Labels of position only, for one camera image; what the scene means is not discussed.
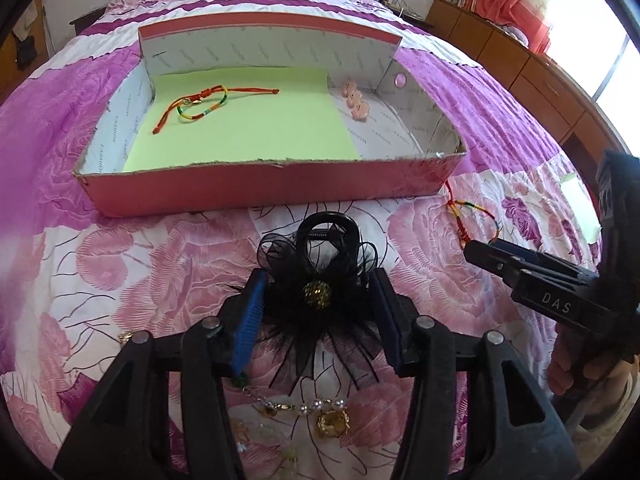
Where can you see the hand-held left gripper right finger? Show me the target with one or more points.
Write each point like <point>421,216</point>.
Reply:
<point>387,320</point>

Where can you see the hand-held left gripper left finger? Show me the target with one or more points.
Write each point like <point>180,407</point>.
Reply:
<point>247,320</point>

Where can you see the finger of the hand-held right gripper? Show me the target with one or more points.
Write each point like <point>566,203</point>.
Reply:
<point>560,302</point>
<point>530,260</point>

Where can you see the black feather hair clip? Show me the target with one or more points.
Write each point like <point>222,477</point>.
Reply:
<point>315,290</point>

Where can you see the pink cardboard box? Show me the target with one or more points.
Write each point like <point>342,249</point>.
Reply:
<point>250,185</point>

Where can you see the person's right hand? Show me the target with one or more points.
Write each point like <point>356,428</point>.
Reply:
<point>562,360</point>

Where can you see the yellow-green paper sheet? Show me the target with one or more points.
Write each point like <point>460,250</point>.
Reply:
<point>580,200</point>

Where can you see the small gold earring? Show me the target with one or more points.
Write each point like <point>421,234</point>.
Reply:
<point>125,338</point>

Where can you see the pink floral bedspread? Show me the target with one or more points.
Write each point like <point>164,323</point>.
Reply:
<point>125,270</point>

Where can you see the light green paper sheet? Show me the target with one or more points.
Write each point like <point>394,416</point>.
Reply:
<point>260,130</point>

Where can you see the window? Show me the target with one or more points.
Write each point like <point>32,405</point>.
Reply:
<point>595,45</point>

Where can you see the long wooden cabinet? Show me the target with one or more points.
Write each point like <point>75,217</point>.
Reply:
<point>515,60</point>

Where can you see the pink bead ornament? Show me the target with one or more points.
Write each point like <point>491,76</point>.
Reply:
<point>356,102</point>

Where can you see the purple cushion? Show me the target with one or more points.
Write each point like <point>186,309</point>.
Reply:
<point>517,35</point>

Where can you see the pink floral curtain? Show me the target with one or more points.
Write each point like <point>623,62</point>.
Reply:
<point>520,0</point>

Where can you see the dark hanging clothes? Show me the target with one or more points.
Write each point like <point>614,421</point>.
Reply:
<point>25,45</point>

